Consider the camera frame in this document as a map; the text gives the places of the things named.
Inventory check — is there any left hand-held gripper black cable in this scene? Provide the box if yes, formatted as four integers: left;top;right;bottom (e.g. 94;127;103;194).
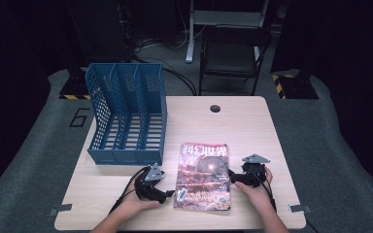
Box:
108;166;151;216

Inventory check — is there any grey tape strip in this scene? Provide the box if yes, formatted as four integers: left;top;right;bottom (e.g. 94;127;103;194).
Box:
288;204;313;215
48;203;74;217

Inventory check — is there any person's left hand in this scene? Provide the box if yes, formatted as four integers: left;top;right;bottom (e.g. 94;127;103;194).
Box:
119;191;161;216

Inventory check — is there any white metal desk frame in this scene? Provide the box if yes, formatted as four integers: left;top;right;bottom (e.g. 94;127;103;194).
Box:
185;0;270;64

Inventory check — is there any black folding chair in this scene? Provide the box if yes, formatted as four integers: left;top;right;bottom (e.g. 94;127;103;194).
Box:
198;25;273;97

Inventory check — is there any black cable under table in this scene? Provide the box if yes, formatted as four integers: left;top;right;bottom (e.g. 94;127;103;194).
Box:
304;218;321;233

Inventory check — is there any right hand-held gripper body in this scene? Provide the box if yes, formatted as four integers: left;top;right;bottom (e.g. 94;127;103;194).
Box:
239;153;271;188

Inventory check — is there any blue plastic file rack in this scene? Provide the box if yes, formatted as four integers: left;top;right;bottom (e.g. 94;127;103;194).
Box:
85;62;168;167

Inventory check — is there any hand-held gripper black cable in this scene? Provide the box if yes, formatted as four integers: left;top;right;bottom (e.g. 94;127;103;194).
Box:
248;166;278;213
108;166;151;216

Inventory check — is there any black cabinet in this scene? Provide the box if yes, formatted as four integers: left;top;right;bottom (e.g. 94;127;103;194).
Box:
62;0;132;66

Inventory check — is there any bundle of floor cables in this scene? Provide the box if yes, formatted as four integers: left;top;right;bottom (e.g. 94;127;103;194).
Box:
131;34;199;97

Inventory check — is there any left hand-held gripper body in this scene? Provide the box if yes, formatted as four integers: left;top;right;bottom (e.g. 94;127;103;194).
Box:
134;163;168;204

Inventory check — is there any red cover magazine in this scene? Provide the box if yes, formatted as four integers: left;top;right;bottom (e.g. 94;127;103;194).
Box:
173;142;233;213

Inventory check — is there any right hand-held gripper black cable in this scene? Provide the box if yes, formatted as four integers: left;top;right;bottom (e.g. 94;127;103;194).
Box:
248;166;278;213

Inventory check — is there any person's right hand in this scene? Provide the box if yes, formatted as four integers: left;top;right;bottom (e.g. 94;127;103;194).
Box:
234;166;275;214

